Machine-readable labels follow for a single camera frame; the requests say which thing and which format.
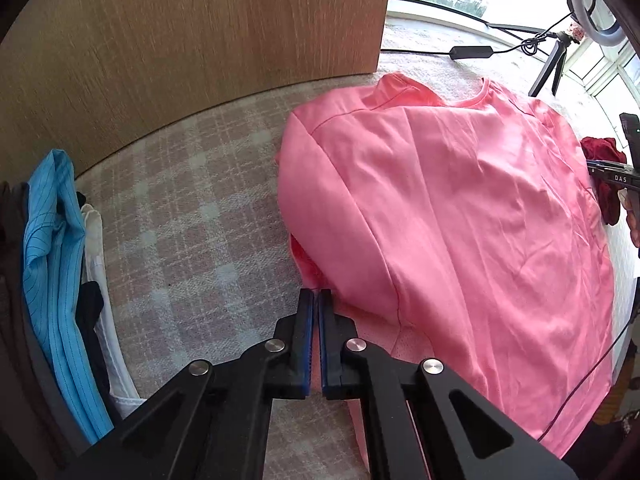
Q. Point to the large wooden board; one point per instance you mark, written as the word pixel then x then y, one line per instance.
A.
pixel 200 35

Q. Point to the blue garment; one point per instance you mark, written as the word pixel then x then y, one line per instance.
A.
pixel 50 260

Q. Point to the pink t-shirt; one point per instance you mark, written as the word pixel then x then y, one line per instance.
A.
pixel 440 210

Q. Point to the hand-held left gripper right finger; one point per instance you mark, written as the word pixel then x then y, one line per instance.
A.
pixel 325 345

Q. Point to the white garment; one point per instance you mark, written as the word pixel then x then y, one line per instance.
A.
pixel 97 255

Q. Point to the pink plaid tablecloth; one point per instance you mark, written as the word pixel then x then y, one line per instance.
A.
pixel 200 220

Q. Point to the navy garment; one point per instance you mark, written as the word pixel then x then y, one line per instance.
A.
pixel 89 305

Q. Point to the person's right hand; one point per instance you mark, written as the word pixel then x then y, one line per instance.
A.
pixel 631 215

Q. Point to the dark red garment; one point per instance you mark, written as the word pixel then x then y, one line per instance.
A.
pixel 600 150

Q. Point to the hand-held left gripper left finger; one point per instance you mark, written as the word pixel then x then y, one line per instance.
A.
pixel 309 340

